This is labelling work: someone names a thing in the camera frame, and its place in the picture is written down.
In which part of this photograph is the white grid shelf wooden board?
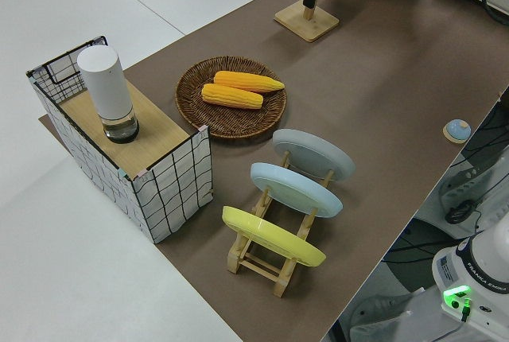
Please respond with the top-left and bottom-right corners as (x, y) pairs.
(25, 35), (215, 244)

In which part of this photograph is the wooden plate rack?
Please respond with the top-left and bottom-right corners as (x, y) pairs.
(226, 150), (337, 299)

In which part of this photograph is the white cylinder bottle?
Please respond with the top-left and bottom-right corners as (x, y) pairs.
(76, 46), (141, 145)

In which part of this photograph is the yellow corn cob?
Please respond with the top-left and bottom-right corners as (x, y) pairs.
(213, 71), (286, 94)
(200, 83), (265, 111)

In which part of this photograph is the black wire mesh panel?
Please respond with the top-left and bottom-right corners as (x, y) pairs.
(41, 35), (109, 103)

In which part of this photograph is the yellow plate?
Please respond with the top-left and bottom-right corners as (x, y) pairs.
(221, 205), (328, 268)

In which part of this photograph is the light blue plate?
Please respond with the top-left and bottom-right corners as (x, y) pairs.
(249, 161), (344, 220)

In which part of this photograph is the grey plate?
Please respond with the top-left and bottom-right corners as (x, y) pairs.
(271, 128), (356, 188)

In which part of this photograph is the brown wicker basket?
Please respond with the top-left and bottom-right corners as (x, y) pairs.
(175, 56), (288, 140)

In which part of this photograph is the large brown table mat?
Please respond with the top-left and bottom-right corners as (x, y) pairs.
(37, 0), (509, 342)

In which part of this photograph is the wooden mug tree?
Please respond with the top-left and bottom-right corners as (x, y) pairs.
(273, 0), (340, 44)

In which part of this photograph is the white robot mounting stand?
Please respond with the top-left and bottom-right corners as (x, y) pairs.
(337, 290), (438, 342)

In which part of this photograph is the black coiled cable bundle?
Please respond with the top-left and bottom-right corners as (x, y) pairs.
(444, 200), (475, 224)

